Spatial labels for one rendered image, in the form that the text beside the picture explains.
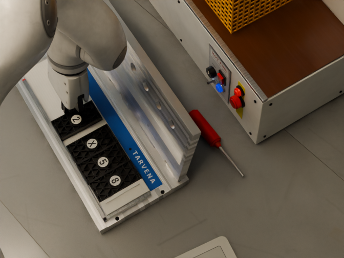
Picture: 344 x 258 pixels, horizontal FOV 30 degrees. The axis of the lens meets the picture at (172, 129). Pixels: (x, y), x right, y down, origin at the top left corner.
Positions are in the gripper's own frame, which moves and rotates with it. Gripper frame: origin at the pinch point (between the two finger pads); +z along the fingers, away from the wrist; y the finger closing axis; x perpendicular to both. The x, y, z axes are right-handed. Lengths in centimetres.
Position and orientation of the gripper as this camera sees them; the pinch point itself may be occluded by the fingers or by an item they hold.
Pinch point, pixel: (69, 103)
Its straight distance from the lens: 138.1
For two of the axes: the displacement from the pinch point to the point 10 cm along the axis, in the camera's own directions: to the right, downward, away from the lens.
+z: -1.3, 5.3, 8.4
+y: 5.2, 7.6, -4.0
